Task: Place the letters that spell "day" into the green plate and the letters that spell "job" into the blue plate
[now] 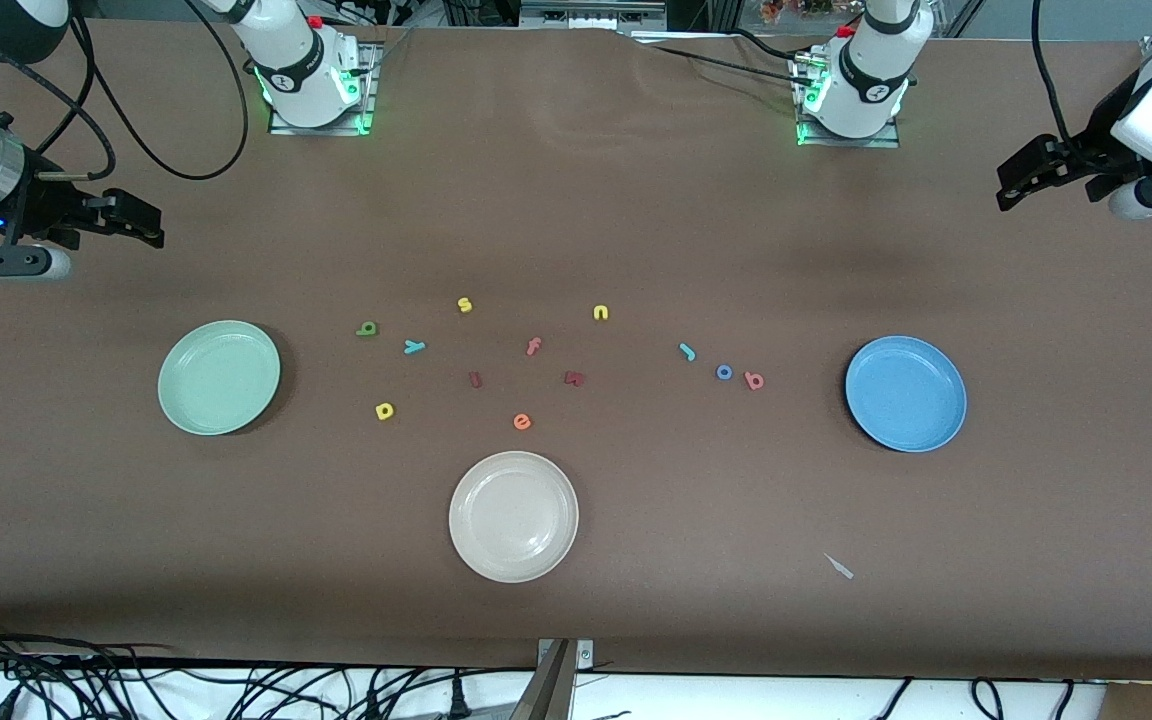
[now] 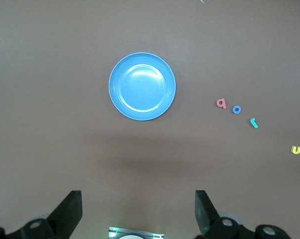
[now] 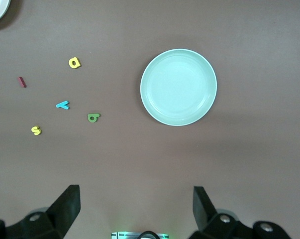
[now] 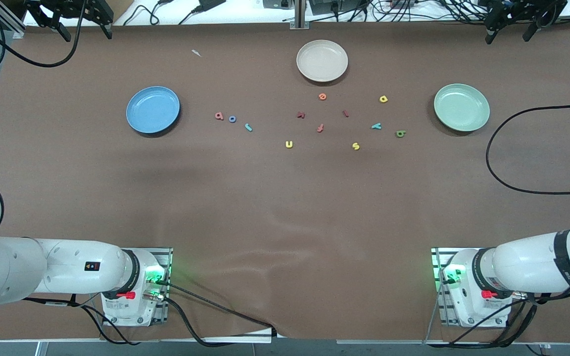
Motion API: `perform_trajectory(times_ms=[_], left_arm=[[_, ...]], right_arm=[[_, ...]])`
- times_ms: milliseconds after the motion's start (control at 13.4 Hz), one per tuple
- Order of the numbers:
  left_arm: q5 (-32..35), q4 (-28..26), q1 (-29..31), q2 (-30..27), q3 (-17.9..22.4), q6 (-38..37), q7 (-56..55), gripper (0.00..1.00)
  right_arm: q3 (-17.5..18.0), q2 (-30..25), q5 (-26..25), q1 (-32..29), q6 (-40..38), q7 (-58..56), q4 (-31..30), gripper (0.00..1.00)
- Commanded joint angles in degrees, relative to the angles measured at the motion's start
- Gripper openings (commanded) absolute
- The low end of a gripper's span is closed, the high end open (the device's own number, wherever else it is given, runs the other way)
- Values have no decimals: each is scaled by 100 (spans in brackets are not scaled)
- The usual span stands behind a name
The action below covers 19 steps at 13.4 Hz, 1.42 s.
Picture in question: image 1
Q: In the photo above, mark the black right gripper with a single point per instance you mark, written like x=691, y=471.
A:
x=39, y=203

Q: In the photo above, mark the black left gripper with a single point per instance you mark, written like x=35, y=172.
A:
x=1093, y=141

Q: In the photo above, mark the green foam letter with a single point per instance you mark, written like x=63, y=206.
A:
x=360, y=331

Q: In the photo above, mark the pink foam letter b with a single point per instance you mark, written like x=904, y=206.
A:
x=749, y=376

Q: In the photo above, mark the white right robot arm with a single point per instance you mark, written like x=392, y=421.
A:
x=301, y=70

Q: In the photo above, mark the light green plate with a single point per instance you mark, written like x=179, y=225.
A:
x=219, y=378

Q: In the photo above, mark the blue plate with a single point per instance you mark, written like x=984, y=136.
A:
x=906, y=393

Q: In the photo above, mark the small pale tape scrap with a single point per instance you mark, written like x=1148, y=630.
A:
x=839, y=566

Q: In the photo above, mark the grey metal box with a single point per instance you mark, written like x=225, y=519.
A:
x=591, y=15

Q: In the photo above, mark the cream white plate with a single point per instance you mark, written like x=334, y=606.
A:
x=513, y=517

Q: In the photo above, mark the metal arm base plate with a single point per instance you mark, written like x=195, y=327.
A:
x=836, y=143
x=369, y=90

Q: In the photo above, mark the black metal frame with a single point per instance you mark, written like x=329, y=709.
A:
x=481, y=12

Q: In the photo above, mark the metal camera mounting post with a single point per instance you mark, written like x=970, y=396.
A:
x=551, y=690

